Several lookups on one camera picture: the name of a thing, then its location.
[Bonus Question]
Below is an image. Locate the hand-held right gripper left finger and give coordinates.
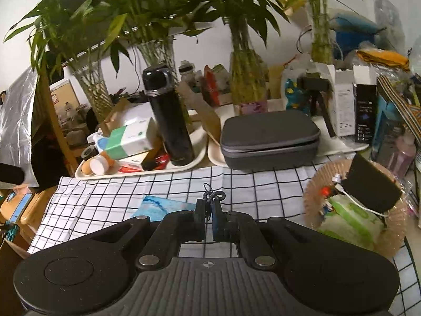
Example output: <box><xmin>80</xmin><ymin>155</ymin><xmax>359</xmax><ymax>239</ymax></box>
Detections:
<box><xmin>89</xmin><ymin>199</ymin><xmax>211</xmax><ymax>268</ymax></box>

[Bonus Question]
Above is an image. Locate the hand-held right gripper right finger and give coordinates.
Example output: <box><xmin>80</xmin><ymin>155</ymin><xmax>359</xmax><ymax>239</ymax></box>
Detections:
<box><xmin>212</xmin><ymin>201</ymin><xmax>326</xmax><ymax>268</ymax></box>

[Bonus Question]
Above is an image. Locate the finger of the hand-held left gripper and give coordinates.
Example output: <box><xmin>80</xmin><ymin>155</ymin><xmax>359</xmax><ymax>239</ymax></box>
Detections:
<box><xmin>0</xmin><ymin>163</ymin><xmax>26</xmax><ymax>188</ymax></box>

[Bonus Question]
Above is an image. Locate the woven plate with items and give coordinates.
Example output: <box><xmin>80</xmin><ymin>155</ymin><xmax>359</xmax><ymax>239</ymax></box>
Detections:
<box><xmin>303</xmin><ymin>158</ymin><xmax>408</xmax><ymax>257</ymax></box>

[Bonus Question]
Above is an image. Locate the black sponge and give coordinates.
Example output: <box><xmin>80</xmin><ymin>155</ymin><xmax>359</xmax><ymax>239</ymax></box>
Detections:
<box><xmin>345</xmin><ymin>153</ymin><xmax>402</xmax><ymax>213</ymax></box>

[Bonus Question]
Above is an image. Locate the wooden chair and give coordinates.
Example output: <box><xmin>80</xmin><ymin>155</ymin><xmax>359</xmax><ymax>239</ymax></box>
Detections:
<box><xmin>0</xmin><ymin>69</ymin><xmax>79</xmax><ymax>249</ymax></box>

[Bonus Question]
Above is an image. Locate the blue patterned packet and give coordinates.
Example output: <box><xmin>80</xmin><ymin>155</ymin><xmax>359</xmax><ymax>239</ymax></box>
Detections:
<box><xmin>131</xmin><ymin>195</ymin><xmax>197</xmax><ymax>222</ymax></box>

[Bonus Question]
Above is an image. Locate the silver foil bag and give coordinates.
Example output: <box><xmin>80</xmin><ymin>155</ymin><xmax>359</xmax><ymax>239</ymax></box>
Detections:
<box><xmin>0</xmin><ymin>67</ymin><xmax>41</xmax><ymax>185</ymax></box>

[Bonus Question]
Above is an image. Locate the black white checkered tablecloth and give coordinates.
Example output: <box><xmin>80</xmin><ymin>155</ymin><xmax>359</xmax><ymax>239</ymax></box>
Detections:
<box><xmin>28</xmin><ymin>163</ymin><xmax>421</xmax><ymax>316</ymax></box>

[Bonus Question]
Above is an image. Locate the black tape roll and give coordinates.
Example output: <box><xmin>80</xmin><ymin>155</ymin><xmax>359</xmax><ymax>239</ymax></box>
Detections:
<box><xmin>81</xmin><ymin>145</ymin><xmax>99</xmax><ymax>160</ymax></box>

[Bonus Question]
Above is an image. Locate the orange bottle white cap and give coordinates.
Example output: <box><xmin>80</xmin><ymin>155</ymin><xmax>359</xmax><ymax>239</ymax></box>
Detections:
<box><xmin>89</xmin><ymin>151</ymin><xmax>116</xmax><ymax>176</ymax></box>

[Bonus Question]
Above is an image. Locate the grey zip case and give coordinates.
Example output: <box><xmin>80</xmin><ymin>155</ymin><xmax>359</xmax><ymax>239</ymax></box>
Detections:
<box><xmin>220</xmin><ymin>110</ymin><xmax>321</xmax><ymax>172</ymax></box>

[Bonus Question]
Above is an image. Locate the round black object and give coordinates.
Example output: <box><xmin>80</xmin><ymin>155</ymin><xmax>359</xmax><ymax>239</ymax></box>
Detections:
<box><xmin>86</xmin><ymin>108</ymin><xmax>100</xmax><ymax>131</ymax></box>

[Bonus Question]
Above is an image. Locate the brown cardboard sheet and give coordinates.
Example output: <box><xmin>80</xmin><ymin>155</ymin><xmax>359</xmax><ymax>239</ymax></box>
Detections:
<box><xmin>176</xmin><ymin>81</ymin><xmax>222</xmax><ymax>143</ymax></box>

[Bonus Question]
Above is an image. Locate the black thermos bottle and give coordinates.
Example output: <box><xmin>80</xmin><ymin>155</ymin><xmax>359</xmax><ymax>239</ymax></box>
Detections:
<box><xmin>142</xmin><ymin>66</ymin><xmax>194</xmax><ymax>167</ymax></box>

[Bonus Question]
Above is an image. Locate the green white box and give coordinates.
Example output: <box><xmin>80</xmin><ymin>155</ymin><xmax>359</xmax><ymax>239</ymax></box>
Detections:
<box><xmin>105</xmin><ymin>117</ymin><xmax>158</xmax><ymax>160</ymax></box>

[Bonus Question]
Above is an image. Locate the bamboo plant in glass vase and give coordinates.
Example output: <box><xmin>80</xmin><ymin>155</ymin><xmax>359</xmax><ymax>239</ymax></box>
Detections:
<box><xmin>3</xmin><ymin>0</ymin><xmax>129</xmax><ymax>122</ymax></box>
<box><xmin>191</xmin><ymin>0</ymin><xmax>297</xmax><ymax>116</ymax></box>
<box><xmin>273</xmin><ymin>0</ymin><xmax>362</xmax><ymax>65</ymax></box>
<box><xmin>79</xmin><ymin>0</ymin><xmax>211</xmax><ymax>83</ymax></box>

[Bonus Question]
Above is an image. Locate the brown paper bag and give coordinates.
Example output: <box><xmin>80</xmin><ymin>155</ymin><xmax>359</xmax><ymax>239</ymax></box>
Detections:
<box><xmin>100</xmin><ymin>97</ymin><xmax>133</xmax><ymax>136</ymax></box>

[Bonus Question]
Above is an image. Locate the white plastic package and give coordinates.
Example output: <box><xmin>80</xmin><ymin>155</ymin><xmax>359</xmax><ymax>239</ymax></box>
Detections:
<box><xmin>122</xmin><ymin>103</ymin><xmax>156</xmax><ymax>126</ymax></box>

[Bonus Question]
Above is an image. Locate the green wipes packet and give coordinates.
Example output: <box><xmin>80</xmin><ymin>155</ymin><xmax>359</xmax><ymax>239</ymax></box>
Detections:
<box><xmin>320</xmin><ymin>197</ymin><xmax>385</xmax><ymax>251</ymax></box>

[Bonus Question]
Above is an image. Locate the red green snack packet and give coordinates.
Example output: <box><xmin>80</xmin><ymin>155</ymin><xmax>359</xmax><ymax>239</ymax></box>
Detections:
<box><xmin>202</xmin><ymin>65</ymin><xmax>231</xmax><ymax>106</ymax></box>

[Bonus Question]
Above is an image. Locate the clear sports bottle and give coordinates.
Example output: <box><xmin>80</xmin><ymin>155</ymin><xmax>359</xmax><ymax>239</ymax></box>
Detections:
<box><xmin>178</xmin><ymin>61</ymin><xmax>195</xmax><ymax>83</ymax></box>

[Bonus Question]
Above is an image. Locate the white bag colourful print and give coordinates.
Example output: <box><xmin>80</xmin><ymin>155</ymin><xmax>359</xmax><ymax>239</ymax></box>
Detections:
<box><xmin>283</xmin><ymin>59</ymin><xmax>316</xmax><ymax>111</ymax></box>

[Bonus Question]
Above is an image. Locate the small black tripod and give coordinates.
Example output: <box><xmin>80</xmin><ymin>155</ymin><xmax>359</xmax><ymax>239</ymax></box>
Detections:
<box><xmin>296</xmin><ymin>76</ymin><xmax>337</xmax><ymax>137</ymax></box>

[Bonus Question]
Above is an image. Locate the white carton box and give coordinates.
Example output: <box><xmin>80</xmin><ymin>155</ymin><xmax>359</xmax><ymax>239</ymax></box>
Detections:
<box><xmin>316</xmin><ymin>62</ymin><xmax>356</xmax><ymax>137</ymax></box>

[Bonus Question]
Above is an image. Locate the black carton box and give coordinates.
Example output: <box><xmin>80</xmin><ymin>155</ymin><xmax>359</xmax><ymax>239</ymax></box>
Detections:
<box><xmin>353</xmin><ymin>64</ymin><xmax>379</xmax><ymax>144</ymax></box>

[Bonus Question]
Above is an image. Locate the blue carton box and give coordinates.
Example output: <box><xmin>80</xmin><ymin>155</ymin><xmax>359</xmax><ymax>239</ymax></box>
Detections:
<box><xmin>372</xmin><ymin>92</ymin><xmax>406</xmax><ymax>166</ymax></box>

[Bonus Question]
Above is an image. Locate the pink bottle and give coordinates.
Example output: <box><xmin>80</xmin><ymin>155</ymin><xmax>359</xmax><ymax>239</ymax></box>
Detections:
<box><xmin>390</xmin><ymin>135</ymin><xmax>417</xmax><ymax>178</ymax></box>

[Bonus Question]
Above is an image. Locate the orange cloth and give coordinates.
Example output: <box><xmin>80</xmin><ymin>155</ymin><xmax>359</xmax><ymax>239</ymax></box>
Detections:
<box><xmin>357</xmin><ymin>49</ymin><xmax>410</xmax><ymax>70</ymax></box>

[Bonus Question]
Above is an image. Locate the clear plastic bag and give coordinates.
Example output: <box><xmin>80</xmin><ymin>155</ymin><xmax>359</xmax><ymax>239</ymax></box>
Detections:
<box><xmin>375</xmin><ymin>0</ymin><xmax>407</xmax><ymax>54</ymax></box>

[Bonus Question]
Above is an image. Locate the white cable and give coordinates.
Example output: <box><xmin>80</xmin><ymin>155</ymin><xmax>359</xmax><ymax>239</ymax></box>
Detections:
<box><xmin>332</xmin><ymin>176</ymin><xmax>389</xmax><ymax>218</ymax></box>

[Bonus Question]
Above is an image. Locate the striped strap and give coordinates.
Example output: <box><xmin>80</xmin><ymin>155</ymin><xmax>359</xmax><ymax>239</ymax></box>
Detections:
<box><xmin>377</xmin><ymin>76</ymin><xmax>421</xmax><ymax>130</ymax></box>

